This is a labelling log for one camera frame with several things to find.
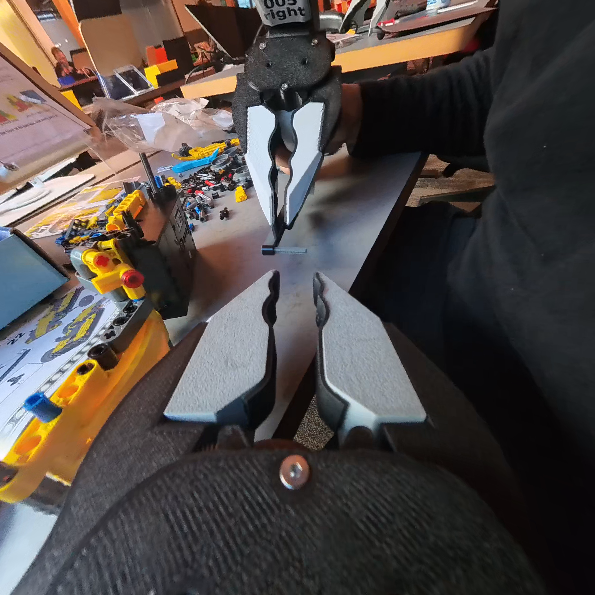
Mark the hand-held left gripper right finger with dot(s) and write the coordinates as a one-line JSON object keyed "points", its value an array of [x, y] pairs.
{"points": [[367, 367]]}

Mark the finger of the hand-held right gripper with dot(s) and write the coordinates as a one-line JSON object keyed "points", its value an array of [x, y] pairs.
{"points": [[260, 148], [309, 153]]}

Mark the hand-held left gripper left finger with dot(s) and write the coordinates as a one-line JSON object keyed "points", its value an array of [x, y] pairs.
{"points": [[223, 362]]}

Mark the dark grey toy axle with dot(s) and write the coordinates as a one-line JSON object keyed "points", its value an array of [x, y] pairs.
{"points": [[290, 250]]}

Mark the yellow black toy brick model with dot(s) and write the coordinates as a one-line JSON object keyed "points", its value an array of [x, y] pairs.
{"points": [[158, 260]]}

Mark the person's right forearm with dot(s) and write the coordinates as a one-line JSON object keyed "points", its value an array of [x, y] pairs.
{"points": [[418, 111]]}

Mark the grey desk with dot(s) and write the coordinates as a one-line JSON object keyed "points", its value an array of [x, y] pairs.
{"points": [[334, 223]]}

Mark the person's right hand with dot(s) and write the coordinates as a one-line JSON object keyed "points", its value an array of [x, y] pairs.
{"points": [[351, 116]]}

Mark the cluster of grey toy wheels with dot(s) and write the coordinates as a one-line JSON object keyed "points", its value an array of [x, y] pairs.
{"points": [[241, 172]]}

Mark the blue toy brick separator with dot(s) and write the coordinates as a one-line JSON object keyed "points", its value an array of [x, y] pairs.
{"points": [[193, 165]]}

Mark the pile of loose toy pieces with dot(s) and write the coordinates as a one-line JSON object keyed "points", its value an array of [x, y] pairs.
{"points": [[204, 209]]}

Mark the table with orange edge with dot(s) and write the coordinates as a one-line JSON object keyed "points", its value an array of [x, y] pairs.
{"points": [[395, 49]]}

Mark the crumpled clear plastic bags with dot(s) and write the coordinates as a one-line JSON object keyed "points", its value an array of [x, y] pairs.
{"points": [[153, 125]]}

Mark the stack of coloured blocks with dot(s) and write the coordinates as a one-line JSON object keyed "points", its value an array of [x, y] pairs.
{"points": [[169, 69]]}

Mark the dark mat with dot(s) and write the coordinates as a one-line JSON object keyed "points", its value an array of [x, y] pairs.
{"points": [[441, 21]]}

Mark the yellow printed leaflet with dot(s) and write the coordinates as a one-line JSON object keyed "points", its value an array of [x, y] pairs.
{"points": [[88, 197]]}

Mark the open instruction booklet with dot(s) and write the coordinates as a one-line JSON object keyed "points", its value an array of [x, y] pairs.
{"points": [[28, 353]]}

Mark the white stand base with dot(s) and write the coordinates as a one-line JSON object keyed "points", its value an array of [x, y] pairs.
{"points": [[55, 186]]}

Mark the blue cardboard box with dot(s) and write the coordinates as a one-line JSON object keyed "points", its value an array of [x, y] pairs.
{"points": [[28, 283]]}

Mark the person's dark clothing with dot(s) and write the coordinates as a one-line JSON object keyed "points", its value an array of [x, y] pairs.
{"points": [[534, 232]]}

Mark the printed display sign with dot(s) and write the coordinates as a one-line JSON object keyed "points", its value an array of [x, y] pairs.
{"points": [[32, 121]]}

